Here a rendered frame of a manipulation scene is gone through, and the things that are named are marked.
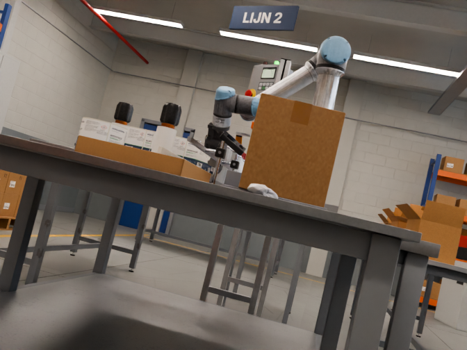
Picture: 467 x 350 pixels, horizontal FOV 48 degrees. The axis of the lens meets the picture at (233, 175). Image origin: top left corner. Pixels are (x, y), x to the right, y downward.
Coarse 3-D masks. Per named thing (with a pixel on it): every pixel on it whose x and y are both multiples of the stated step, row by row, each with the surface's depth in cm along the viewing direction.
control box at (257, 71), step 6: (258, 66) 245; (264, 66) 243; (270, 66) 240; (276, 66) 238; (252, 72) 247; (258, 72) 245; (276, 72) 237; (252, 78) 246; (258, 78) 244; (276, 78) 236; (252, 84) 245; (258, 84) 243; (252, 90) 244; (258, 90) 242; (264, 90) 239; (252, 96) 244
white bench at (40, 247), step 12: (48, 204) 329; (84, 204) 514; (48, 216) 328; (84, 216) 513; (144, 216) 502; (48, 228) 329; (144, 228) 502; (36, 240) 328; (84, 240) 511; (96, 240) 509; (0, 252) 332; (36, 252) 327; (72, 252) 513; (132, 252) 501; (36, 264) 326; (132, 264) 499; (36, 276) 328
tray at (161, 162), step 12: (84, 144) 122; (96, 144) 121; (108, 144) 121; (120, 144) 120; (108, 156) 120; (120, 156) 120; (132, 156) 119; (144, 156) 119; (156, 156) 119; (168, 156) 118; (156, 168) 118; (168, 168) 118; (180, 168) 117; (192, 168) 126; (204, 180) 141
